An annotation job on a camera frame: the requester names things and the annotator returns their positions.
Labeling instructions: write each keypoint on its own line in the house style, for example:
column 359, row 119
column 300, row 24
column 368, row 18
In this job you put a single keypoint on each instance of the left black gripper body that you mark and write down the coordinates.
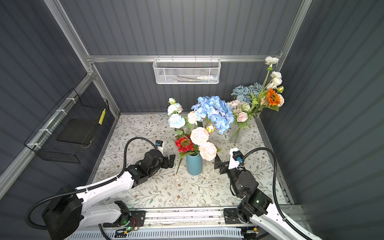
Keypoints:
column 165, row 163

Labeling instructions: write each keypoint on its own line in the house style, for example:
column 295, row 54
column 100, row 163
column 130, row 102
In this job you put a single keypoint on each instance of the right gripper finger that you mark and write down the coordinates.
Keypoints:
column 218, row 164
column 223, row 169

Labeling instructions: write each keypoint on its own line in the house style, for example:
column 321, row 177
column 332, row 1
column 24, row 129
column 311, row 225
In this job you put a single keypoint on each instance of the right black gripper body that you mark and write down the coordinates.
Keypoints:
column 233, row 174

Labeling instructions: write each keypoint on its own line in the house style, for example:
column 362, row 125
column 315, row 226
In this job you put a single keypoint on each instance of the pink peony stem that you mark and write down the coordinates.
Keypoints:
column 200, row 137

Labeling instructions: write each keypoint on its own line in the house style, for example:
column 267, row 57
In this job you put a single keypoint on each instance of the red gerbera flower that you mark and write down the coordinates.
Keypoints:
column 185, row 146

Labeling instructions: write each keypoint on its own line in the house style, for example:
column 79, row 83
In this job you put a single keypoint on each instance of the blue ceramic vase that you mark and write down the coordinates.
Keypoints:
column 194, row 164

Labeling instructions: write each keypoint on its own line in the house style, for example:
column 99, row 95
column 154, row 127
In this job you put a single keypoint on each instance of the clear ribbed glass vase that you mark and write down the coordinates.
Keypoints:
column 236, row 134

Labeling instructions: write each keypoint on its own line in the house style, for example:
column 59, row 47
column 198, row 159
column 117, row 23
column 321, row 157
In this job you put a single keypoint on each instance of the pale blue white flower stem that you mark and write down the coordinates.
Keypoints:
column 176, row 120

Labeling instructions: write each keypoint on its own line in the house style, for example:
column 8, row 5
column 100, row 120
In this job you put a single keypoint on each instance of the blue hydrangea flower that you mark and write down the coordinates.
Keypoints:
column 216, row 110

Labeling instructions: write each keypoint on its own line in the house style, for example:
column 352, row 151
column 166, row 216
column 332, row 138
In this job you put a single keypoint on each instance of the blue rose bouquet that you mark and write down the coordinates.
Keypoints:
column 243, row 93

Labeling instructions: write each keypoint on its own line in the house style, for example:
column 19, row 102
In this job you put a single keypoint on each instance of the peach rose stem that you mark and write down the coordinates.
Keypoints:
column 263, row 100

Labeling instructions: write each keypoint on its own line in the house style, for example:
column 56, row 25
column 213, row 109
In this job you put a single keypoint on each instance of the orange gerbera flower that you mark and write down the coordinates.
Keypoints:
column 273, row 100

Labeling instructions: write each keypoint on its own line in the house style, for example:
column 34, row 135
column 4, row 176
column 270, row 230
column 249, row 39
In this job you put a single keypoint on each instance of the white ranunculus stem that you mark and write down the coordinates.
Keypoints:
column 273, row 80

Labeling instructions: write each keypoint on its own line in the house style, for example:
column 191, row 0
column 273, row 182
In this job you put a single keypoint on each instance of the cream rose stem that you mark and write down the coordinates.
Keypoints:
column 192, row 118

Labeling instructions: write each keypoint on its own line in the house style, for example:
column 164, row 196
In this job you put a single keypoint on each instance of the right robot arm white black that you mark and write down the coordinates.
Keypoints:
column 257, row 208

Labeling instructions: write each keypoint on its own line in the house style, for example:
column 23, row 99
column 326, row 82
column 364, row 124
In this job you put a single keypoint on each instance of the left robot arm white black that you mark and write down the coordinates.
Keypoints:
column 74, row 208

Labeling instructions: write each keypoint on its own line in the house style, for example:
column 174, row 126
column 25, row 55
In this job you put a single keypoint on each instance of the marker pen in basket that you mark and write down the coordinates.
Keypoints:
column 204, row 79

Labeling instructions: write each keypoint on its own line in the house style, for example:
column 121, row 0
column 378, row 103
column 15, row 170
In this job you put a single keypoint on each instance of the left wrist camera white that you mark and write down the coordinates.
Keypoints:
column 160, row 146

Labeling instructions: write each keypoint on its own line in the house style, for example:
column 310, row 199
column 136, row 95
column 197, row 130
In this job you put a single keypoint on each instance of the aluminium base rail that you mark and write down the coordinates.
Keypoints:
column 201, row 223

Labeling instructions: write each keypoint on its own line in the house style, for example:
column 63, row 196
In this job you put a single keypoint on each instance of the white wire mesh basket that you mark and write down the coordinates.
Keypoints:
column 167, row 70

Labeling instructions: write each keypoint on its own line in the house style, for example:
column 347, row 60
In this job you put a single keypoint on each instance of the black wire basket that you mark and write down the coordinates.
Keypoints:
column 69, row 132

